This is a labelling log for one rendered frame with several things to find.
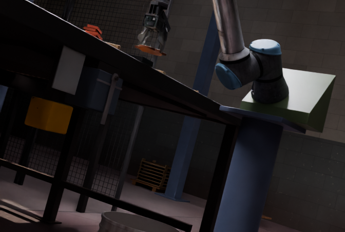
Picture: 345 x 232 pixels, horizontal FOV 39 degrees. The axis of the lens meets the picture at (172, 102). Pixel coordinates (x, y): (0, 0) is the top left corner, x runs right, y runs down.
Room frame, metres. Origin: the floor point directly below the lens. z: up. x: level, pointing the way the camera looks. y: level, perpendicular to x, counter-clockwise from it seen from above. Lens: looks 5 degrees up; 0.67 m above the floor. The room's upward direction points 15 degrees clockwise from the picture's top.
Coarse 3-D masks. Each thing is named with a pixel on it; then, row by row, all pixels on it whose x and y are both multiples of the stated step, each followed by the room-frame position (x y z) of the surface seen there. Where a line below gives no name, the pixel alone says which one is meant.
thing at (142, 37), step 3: (144, 30) 2.09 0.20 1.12; (147, 30) 2.10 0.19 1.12; (141, 33) 2.08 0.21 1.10; (144, 33) 2.10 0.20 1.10; (147, 33) 2.11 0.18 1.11; (138, 36) 2.08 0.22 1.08; (141, 36) 2.10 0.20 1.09; (144, 36) 2.11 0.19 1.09; (147, 36) 2.11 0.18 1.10; (138, 39) 2.09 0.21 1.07; (141, 39) 2.11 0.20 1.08; (144, 39) 2.11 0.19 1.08; (141, 42) 2.12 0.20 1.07; (144, 42) 2.12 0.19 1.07; (138, 45) 2.12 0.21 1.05
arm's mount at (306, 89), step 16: (288, 80) 2.02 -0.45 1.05; (304, 80) 1.99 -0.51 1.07; (320, 80) 1.97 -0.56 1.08; (288, 96) 1.92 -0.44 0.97; (304, 96) 1.90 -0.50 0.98; (320, 96) 1.88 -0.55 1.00; (272, 112) 1.89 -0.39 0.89; (288, 112) 1.85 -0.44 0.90; (304, 112) 1.82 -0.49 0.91; (320, 112) 1.91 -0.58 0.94; (304, 128) 1.98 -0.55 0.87; (320, 128) 1.95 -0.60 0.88
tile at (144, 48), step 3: (135, 45) 2.10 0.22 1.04; (141, 45) 2.05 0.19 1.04; (144, 45) 2.04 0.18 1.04; (138, 48) 2.11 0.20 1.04; (141, 48) 2.09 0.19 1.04; (144, 48) 2.07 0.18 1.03; (147, 48) 2.04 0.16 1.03; (150, 48) 2.04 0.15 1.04; (153, 48) 2.05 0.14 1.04; (144, 51) 2.15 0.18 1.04; (147, 51) 2.13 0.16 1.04; (150, 51) 2.11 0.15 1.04; (153, 51) 2.09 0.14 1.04; (156, 51) 2.07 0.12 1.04; (159, 51) 2.06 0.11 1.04; (156, 54) 2.15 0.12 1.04; (159, 54) 2.13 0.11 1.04; (162, 54) 2.11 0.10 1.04; (165, 54) 2.11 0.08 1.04
